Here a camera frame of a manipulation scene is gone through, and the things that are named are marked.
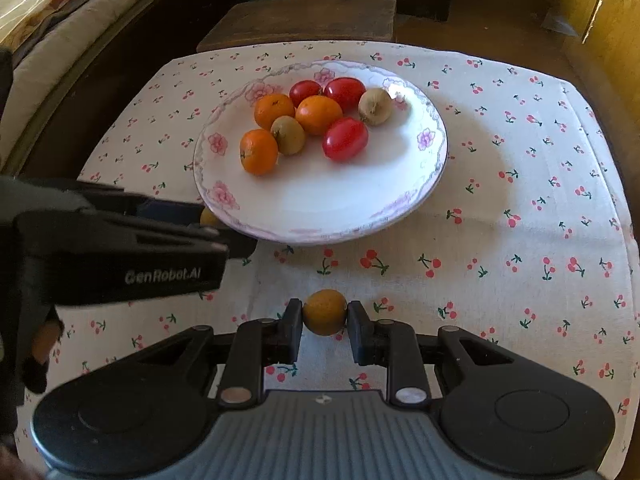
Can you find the white floral plate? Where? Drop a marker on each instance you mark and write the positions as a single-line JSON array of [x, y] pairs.
[[325, 195]]

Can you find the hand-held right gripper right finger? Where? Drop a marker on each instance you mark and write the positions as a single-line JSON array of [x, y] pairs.
[[356, 330]]

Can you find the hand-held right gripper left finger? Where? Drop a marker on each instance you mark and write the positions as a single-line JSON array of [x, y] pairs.
[[295, 327]]

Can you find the light wooden wardrobe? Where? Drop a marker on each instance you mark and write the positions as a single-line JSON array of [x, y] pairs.
[[605, 20]]

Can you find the red and yellow floral blanket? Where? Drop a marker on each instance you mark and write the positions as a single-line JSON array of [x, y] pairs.
[[45, 0]]

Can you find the bed with beige mattress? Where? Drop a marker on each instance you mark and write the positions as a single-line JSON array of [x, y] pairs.
[[75, 75]]

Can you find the brown wooden stool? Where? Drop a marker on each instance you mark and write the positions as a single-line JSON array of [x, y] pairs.
[[300, 22]]

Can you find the cherry print tablecloth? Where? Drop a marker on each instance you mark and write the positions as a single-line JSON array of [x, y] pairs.
[[500, 240]]

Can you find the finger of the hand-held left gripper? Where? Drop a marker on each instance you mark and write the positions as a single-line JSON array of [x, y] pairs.
[[170, 211], [240, 249]]

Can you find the person's left hand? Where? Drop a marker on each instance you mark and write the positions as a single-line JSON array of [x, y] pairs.
[[46, 342]]

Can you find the tan longan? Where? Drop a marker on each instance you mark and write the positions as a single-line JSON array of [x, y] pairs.
[[375, 106], [209, 218], [289, 136], [324, 312]]

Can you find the red cherry tomato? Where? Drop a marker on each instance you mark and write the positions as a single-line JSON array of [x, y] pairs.
[[345, 92], [305, 92], [345, 139]]

